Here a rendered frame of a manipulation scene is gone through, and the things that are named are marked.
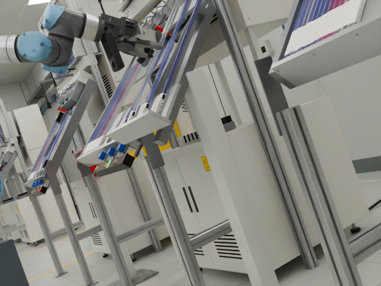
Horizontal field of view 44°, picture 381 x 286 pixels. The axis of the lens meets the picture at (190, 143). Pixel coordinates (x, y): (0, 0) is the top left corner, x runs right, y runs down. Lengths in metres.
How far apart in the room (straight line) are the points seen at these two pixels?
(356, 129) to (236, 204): 2.15
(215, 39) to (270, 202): 0.78
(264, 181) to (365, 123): 1.65
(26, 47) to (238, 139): 0.89
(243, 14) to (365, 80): 1.50
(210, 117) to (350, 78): 2.09
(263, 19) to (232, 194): 0.91
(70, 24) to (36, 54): 0.19
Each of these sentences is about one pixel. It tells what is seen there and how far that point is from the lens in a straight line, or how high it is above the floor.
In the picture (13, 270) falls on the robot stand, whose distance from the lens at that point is 1.43.
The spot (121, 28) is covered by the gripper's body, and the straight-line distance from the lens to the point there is 1.48.
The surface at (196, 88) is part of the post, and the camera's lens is 1.41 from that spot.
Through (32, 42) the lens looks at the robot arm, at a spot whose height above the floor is 1.02.
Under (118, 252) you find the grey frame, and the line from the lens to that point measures 2.33.
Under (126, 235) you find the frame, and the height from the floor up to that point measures 0.30.
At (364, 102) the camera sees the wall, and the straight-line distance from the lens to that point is 3.38.
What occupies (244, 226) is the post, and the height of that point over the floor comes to 0.35.
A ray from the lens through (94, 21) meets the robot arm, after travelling 1.46.
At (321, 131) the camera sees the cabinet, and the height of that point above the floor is 0.48.
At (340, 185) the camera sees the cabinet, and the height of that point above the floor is 0.24.
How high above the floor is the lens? 0.65
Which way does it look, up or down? 1 degrees down
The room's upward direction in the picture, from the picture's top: 19 degrees counter-clockwise
